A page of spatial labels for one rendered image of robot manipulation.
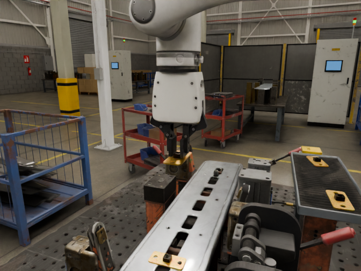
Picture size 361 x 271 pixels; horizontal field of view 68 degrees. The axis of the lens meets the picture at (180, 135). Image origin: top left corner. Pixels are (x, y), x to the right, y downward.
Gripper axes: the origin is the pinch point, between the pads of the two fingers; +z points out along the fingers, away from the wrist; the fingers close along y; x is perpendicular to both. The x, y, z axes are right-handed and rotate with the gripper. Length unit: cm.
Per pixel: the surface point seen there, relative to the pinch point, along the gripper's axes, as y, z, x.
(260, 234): -17.5, 11.9, 7.9
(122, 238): 39, 57, -40
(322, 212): -28.8, 11.5, -2.7
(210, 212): -2.8, 27.4, -23.0
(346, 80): -181, 11, -650
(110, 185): 160, 126, -215
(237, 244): -14.0, 13.0, 10.4
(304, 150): -30, 11, -44
